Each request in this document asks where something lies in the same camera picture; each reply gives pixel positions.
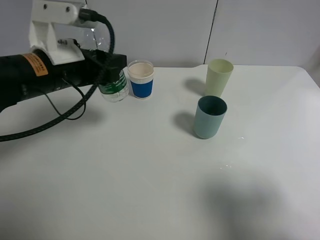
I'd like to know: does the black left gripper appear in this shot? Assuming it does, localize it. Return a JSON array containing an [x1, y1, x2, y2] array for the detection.
[[17, 49, 127, 98]]

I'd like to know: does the clear bottle with green label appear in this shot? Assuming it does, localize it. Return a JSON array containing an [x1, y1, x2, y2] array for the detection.
[[81, 28, 129, 103]]

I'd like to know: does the teal plastic cup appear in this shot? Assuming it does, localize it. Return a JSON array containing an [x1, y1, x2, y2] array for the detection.
[[193, 95, 228, 139]]

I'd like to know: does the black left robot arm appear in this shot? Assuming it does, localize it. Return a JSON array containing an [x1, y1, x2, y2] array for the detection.
[[0, 49, 127, 110]]

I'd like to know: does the white cup with blue sleeve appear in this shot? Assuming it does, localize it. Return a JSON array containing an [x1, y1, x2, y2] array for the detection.
[[127, 60, 154, 99]]

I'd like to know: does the pale yellow plastic cup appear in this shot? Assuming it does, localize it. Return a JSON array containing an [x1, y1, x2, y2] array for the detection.
[[204, 59, 234, 97]]

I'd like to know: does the black braided left camera cable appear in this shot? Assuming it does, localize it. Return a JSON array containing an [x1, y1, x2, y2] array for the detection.
[[0, 6, 116, 143]]

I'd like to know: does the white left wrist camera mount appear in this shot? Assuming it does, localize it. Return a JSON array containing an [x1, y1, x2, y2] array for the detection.
[[28, 0, 87, 66]]

